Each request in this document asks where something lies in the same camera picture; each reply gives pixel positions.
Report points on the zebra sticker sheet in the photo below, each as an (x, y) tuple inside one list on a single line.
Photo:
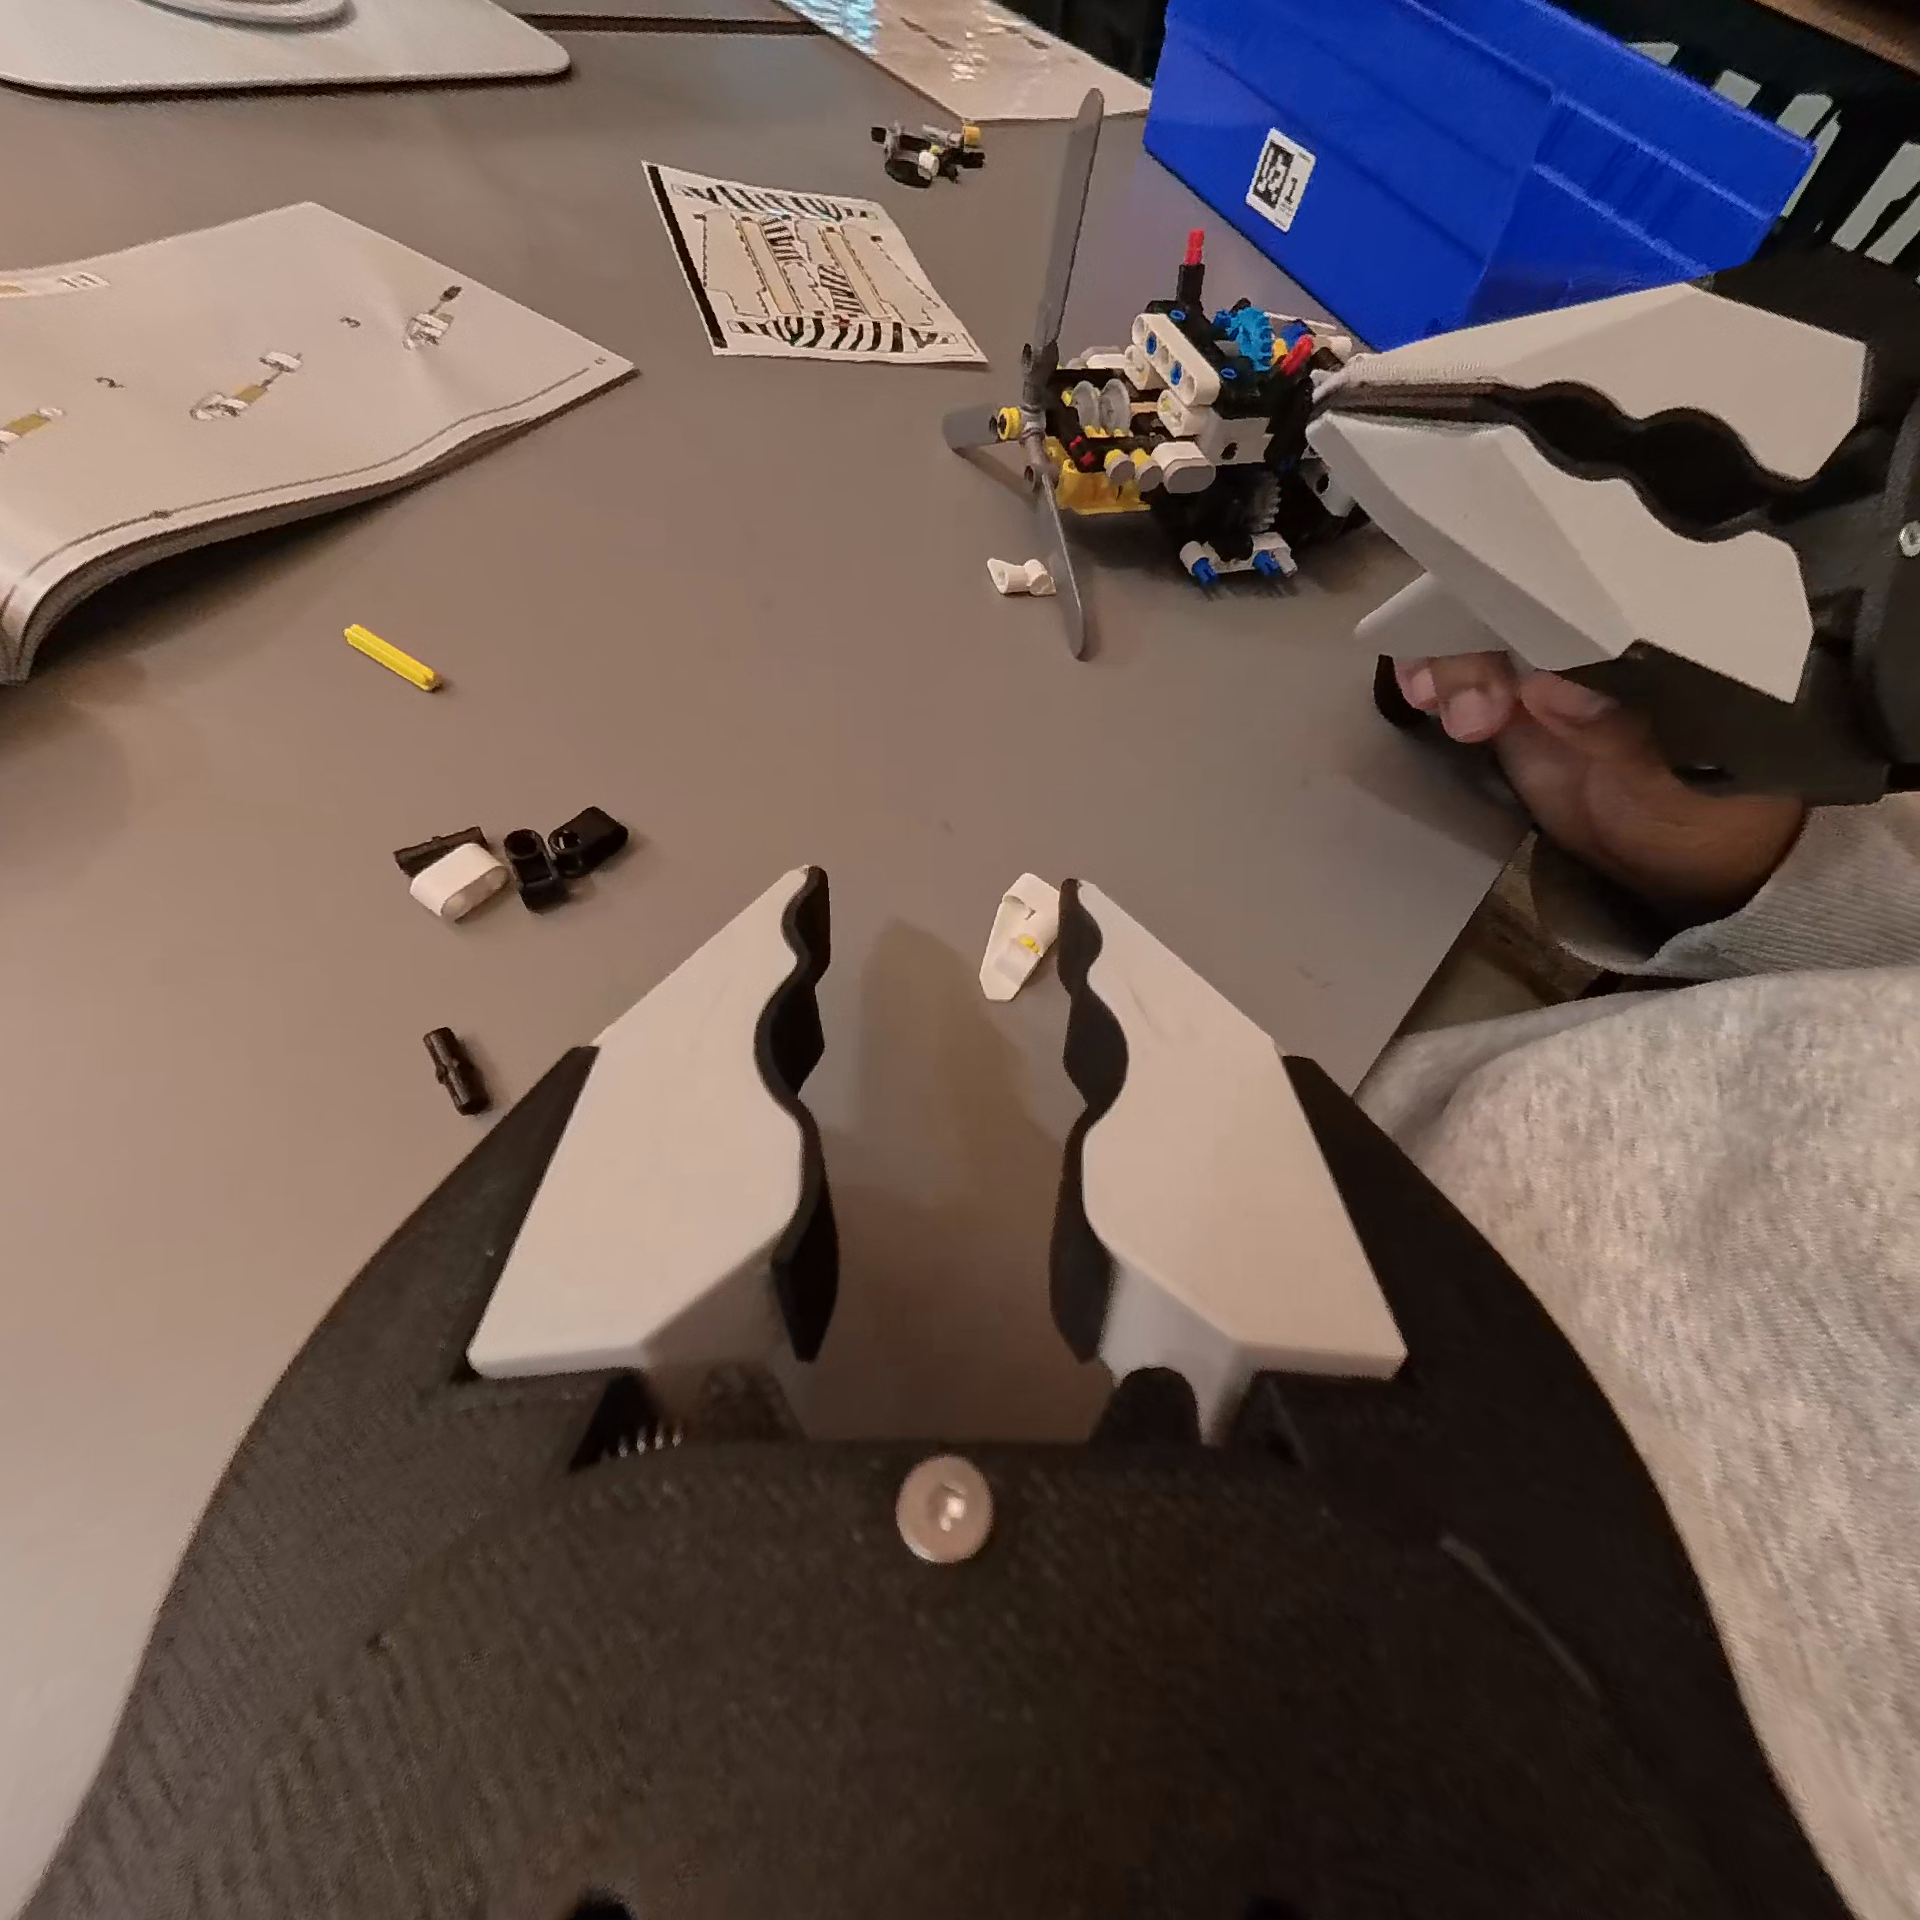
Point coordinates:
[(812, 270)]

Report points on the lego helicopter model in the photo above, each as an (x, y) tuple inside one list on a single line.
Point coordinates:
[(1186, 420)]

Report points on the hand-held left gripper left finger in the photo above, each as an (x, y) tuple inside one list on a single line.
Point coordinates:
[(644, 1188)]

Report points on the small black lego pin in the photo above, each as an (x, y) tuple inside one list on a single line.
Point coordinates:
[(455, 1068)]

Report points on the small lego subassembly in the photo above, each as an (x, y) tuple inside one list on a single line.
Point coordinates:
[(927, 150)]

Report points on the white lego steering arm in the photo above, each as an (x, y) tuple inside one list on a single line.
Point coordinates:
[(1007, 961)]

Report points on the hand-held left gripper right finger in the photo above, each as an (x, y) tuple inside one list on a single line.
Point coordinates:
[(1228, 1201)]

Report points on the person's right forearm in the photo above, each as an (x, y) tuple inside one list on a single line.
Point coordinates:
[(1799, 914)]

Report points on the printed white paper sheet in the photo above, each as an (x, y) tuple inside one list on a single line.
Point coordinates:
[(973, 59)]

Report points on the person's right hand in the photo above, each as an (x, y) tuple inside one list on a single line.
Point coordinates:
[(1635, 811)]

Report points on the lego instruction booklet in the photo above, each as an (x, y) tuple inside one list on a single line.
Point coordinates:
[(225, 376)]

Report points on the silver laptop stand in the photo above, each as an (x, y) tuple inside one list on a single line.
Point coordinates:
[(300, 44)]

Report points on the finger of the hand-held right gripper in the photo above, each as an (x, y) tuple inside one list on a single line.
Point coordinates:
[(1574, 555), (1651, 343)]

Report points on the blue plastic bin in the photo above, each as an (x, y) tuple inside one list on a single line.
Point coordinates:
[(1469, 150)]

